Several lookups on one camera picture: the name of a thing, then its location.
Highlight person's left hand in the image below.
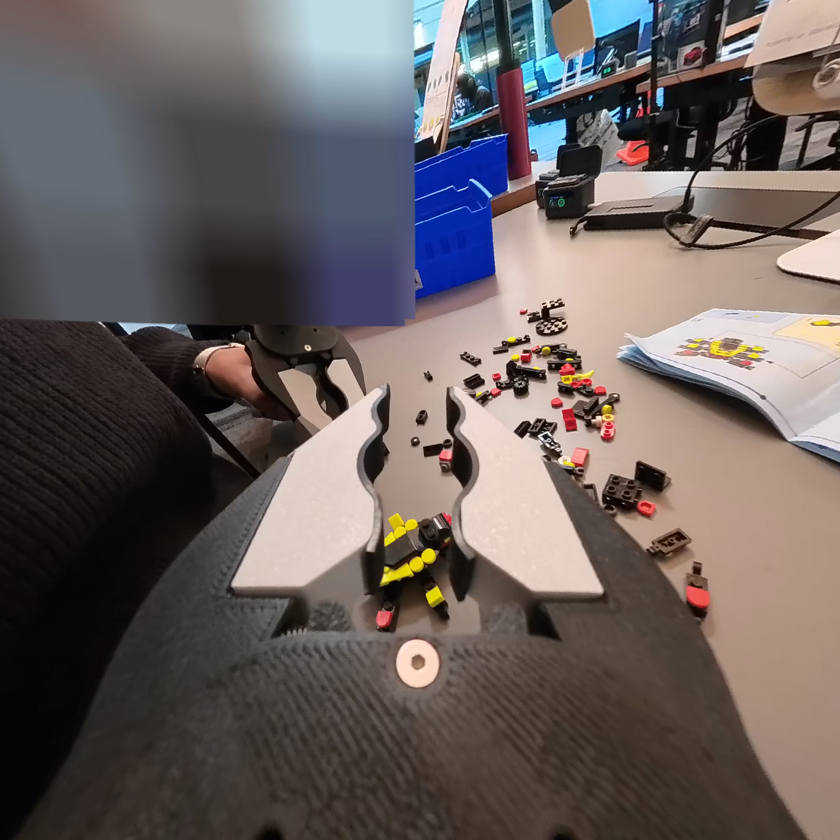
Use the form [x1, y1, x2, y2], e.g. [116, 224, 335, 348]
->
[225, 346, 296, 422]

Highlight partly built lego model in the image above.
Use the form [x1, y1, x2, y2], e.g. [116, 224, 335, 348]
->
[374, 511, 455, 632]

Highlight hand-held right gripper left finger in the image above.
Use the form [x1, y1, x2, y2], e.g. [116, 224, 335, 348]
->
[230, 385, 392, 602]

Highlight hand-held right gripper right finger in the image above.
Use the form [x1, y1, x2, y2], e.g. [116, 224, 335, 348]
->
[446, 386, 606, 611]

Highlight white monitor stand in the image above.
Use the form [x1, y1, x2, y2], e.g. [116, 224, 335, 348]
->
[776, 230, 840, 284]

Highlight dark red bottle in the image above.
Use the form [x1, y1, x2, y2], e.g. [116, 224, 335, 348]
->
[495, 62, 532, 181]

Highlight blue plastic bin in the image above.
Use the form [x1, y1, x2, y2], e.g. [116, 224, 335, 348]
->
[415, 178, 496, 299]
[415, 134, 509, 198]

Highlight black power adapter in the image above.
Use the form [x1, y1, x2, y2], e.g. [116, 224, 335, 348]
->
[570, 193, 697, 235]

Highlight wooden printed board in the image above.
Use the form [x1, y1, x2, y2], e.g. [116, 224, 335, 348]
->
[419, 0, 470, 153]

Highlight black office chair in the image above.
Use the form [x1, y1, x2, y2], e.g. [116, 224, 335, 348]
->
[197, 412, 265, 481]

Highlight scattered loose lego pieces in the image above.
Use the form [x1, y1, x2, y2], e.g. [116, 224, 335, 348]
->
[412, 298, 713, 621]

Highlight black cable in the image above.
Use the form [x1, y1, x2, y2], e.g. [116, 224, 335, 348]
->
[663, 115, 840, 252]

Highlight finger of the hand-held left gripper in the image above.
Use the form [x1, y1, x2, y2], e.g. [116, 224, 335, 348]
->
[323, 357, 368, 417]
[277, 366, 345, 447]

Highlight person's left forearm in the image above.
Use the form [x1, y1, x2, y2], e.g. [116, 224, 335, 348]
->
[121, 326, 217, 414]

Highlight lego instruction booklet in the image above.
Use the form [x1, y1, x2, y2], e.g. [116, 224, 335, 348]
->
[617, 308, 840, 463]

